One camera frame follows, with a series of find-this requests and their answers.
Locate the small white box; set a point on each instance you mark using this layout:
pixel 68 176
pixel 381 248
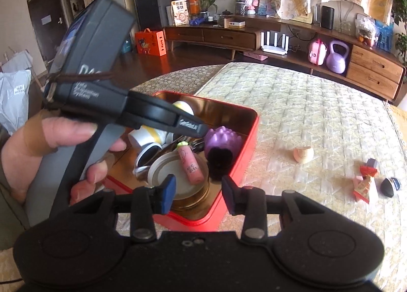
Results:
pixel 237 24

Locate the blue toy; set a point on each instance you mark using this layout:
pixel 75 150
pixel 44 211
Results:
pixel 197 21

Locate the snack bag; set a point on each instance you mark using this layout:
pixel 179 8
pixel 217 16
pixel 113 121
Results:
pixel 180 12

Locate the plastic bag of fruit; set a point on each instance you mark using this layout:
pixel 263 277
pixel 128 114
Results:
pixel 365 29

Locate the picture frame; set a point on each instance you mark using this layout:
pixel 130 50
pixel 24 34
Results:
pixel 265 2

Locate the black speaker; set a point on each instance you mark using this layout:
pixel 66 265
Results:
pixel 328 18

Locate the small potted plant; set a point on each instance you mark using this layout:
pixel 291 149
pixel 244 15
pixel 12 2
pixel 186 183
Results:
pixel 205 2

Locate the black mini fridge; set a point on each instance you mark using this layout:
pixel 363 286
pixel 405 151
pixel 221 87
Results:
pixel 152 6

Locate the purple kettlebell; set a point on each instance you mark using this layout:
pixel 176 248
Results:
pixel 336 61

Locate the cream quilted mat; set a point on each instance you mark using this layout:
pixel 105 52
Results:
pixel 318 114

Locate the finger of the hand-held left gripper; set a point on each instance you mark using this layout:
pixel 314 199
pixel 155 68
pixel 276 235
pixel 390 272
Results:
pixel 159 114

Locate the blue printed box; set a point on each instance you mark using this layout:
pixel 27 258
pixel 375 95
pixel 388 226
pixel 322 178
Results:
pixel 384 36

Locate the round metal jar lid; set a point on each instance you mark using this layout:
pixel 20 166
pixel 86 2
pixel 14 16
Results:
pixel 165 164

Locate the white plastic bottle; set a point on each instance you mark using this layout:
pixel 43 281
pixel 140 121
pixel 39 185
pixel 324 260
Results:
pixel 143 139

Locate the pink toy case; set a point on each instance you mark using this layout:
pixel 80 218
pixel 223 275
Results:
pixel 317 53

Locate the grey plastic bag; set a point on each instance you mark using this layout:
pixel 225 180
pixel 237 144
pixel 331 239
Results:
pixel 12 95

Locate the orange gift box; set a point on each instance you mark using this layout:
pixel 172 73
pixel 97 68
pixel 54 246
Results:
pixel 151 44

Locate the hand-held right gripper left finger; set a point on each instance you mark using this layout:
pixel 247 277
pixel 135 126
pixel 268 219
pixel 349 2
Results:
pixel 167 195

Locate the orange carton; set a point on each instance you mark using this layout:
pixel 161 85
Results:
pixel 194 2

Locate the white router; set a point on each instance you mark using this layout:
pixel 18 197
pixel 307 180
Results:
pixel 274 48

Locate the red snack packet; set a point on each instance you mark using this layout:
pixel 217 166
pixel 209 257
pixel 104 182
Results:
pixel 365 188

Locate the red tin box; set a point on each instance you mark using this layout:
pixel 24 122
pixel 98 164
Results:
pixel 244 139

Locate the yellow woven mat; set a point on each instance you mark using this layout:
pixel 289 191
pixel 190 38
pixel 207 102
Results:
pixel 399 117

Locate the dark teapot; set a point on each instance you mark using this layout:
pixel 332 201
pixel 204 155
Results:
pixel 226 13

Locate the blue bin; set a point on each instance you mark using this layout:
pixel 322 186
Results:
pixel 126 45

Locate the person's left hand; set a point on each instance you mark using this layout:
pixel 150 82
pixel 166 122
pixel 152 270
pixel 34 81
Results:
pixel 19 158

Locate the wooden tv stand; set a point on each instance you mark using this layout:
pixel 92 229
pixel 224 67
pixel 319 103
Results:
pixel 229 37

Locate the pink tube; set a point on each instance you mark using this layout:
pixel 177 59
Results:
pixel 190 164

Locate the dark wooden door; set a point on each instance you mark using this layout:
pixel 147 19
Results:
pixel 44 25

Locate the pink flat box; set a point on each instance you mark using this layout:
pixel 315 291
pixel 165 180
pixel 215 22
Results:
pixel 254 55

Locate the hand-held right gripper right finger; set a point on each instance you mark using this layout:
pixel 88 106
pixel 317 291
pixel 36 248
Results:
pixel 232 196

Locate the purple spiky toy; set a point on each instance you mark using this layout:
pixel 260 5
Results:
pixel 222 139

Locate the tall potted tree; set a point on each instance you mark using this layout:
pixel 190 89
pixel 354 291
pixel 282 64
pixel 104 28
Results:
pixel 400 9

